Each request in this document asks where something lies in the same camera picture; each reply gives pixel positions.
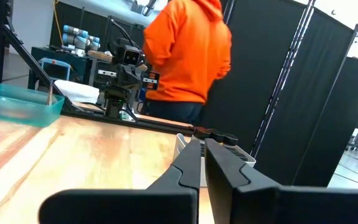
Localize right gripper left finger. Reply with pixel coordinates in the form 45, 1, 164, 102
38, 139, 202, 224

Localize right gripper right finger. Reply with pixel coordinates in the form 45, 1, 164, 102
204, 138, 358, 224

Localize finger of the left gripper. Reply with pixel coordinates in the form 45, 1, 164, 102
116, 64, 129, 90
128, 64, 143, 90

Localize grey blue-jointed robot arm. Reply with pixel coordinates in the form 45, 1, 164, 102
61, 24, 101, 52

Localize light wooden board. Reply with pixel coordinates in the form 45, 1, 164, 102
87, 49, 149, 72

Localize person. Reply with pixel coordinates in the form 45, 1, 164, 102
141, 0, 233, 125

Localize dark teal cabinet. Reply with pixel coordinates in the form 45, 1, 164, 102
28, 45, 94, 91

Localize white cloth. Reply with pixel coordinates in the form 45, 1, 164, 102
53, 79, 101, 105

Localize black background panels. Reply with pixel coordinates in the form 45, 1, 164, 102
48, 1, 146, 55

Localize grey-blue plastic bin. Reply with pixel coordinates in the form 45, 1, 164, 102
172, 133, 257, 187

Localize light blue screen device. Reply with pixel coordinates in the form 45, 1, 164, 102
38, 57, 72, 81

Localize black boom rod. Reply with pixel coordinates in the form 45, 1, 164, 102
131, 0, 158, 17

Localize black partition screen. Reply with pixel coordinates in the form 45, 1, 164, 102
197, 0, 358, 187

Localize teal green plastic bin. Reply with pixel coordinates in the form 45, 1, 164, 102
0, 83, 65, 128

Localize black support pole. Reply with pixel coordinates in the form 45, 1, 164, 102
250, 0, 317, 158

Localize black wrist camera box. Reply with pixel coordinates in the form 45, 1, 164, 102
121, 45, 143, 67

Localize yellow hanging cable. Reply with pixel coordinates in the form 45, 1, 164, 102
52, 0, 65, 47

